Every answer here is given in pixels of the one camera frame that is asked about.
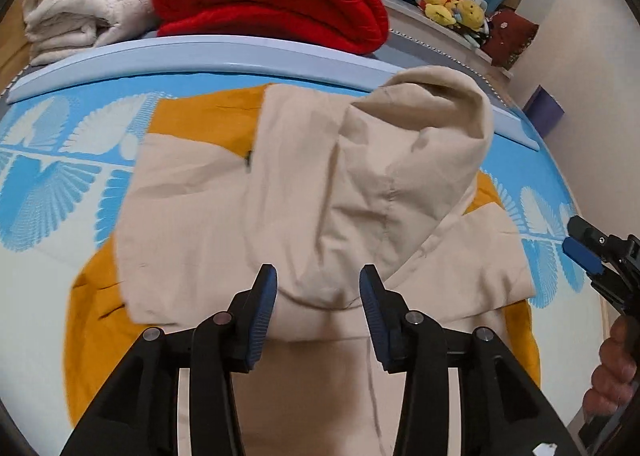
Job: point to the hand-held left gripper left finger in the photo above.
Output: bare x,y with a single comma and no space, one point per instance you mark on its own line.
260,316

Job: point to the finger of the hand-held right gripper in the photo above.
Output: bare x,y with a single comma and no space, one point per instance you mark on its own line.
582,256
587,232

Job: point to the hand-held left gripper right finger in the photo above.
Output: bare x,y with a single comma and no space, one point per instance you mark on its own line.
375,316

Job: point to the beige and yellow hooded coat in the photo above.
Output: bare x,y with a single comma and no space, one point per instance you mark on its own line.
300,196

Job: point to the person's right hand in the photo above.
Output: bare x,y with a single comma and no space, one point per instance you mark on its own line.
615,366

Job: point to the purple box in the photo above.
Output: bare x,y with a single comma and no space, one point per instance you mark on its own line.
545,110

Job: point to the brown plush pillow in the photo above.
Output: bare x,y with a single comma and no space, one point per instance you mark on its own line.
512,38

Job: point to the yellow plush toy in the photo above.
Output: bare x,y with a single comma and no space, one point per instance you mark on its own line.
470,13
440,3

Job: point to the cream folded blanket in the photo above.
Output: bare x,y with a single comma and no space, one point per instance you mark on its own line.
90,5

